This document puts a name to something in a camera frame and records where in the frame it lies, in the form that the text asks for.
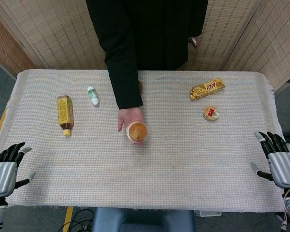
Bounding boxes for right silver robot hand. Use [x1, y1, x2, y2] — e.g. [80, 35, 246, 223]
[250, 131, 290, 189]

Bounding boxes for person's black sleeved forearm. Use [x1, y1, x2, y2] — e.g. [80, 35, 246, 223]
[103, 48, 144, 110]

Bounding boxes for yellow label tea bottle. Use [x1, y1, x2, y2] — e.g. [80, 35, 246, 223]
[57, 95, 75, 137]

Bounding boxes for white woven tablecloth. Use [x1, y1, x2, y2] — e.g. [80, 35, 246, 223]
[0, 69, 289, 213]

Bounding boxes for person's bare hand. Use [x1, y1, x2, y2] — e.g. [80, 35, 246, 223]
[117, 106, 146, 147]

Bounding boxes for person's hand holding phone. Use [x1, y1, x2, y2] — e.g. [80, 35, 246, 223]
[188, 36, 201, 50]

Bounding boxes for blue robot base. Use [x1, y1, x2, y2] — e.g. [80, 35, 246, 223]
[90, 207, 196, 232]

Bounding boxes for gold snack package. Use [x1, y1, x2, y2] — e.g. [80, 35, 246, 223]
[189, 77, 226, 101]

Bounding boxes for small white green bottle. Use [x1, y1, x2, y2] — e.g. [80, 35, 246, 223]
[87, 86, 100, 107]

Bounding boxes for round tin with red label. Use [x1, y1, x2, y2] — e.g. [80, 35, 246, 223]
[203, 105, 220, 122]

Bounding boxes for bamboo folding screen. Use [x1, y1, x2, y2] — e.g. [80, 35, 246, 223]
[0, 0, 290, 94]

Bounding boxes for black floor cables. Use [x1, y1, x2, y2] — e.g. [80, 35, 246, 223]
[53, 208, 96, 232]

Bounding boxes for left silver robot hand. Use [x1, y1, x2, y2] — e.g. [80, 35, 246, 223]
[0, 142, 37, 198]

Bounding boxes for orange round cup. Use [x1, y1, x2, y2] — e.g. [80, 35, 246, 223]
[126, 121, 149, 143]

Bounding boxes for person's black torso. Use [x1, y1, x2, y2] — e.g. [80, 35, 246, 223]
[85, 0, 209, 71]

